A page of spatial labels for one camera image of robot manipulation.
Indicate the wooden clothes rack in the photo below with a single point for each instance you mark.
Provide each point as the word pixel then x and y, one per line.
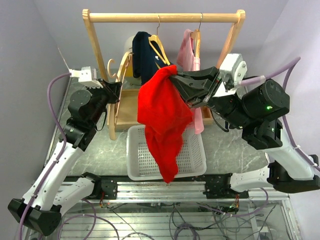
pixel 127 114

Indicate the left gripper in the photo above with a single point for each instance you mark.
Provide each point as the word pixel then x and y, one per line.
pixel 111 90

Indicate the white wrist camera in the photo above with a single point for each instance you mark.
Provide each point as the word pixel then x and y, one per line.
pixel 87 76
pixel 231 72

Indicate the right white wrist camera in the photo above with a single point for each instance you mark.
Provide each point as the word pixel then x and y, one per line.
pixel 231 72

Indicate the yellow wooden hanger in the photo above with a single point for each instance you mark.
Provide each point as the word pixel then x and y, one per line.
pixel 157 46

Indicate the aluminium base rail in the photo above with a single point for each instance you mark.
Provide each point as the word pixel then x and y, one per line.
pixel 185 192

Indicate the white orange yellow drawer unit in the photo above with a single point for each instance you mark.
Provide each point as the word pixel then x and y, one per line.
pixel 129 73

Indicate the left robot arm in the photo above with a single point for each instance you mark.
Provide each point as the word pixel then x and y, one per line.
pixel 42 207

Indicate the light wooden hanger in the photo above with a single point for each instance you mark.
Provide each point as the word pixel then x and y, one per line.
pixel 119 77

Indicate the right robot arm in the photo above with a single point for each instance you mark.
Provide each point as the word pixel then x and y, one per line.
pixel 256 106

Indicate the red t shirt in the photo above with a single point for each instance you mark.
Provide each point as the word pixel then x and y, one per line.
pixel 165 116

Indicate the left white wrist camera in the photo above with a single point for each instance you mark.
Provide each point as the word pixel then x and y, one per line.
pixel 87 76

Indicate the wooden hanger with pink shirt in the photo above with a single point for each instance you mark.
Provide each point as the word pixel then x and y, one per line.
pixel 196 36

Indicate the white plastic basket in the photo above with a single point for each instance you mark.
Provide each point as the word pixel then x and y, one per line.
pixel 141 166

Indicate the navy blue t shirt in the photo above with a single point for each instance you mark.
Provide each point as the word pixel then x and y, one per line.
pixel 145 61

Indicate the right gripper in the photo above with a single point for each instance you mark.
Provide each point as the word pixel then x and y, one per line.
pixel 195 90

